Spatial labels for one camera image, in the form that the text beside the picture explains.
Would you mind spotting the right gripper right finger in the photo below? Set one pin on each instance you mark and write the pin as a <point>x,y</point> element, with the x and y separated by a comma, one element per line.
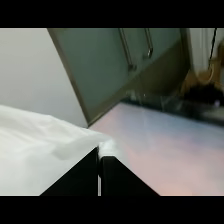
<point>123,181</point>

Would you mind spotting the white T-shirt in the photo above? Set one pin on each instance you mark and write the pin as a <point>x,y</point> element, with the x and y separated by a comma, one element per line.
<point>36,150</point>

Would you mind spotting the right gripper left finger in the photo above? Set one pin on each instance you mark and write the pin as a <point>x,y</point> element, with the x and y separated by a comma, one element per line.
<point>80,178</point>

